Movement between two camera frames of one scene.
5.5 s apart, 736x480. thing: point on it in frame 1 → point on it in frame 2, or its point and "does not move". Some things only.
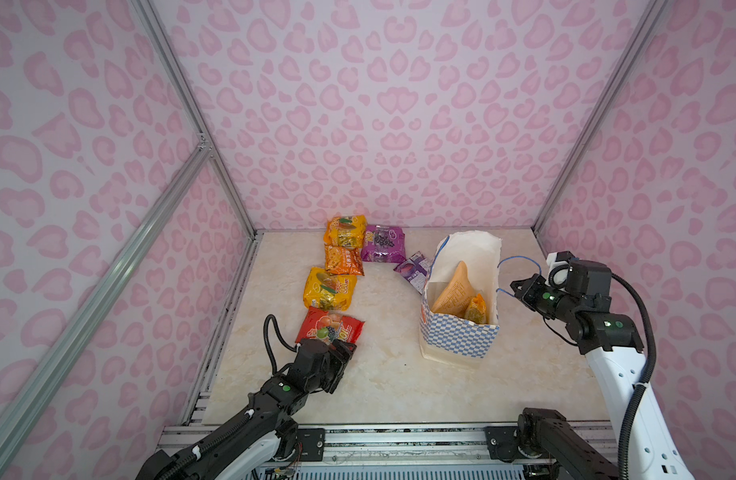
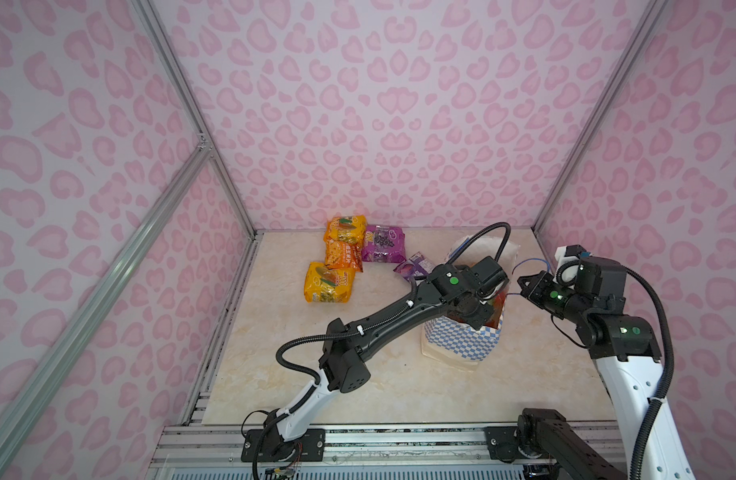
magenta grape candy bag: [385, 244] does not move
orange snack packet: [344, 260] does not move
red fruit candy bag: [330, 326] → [497, 305]
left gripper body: [333, 368] → [477, 314]
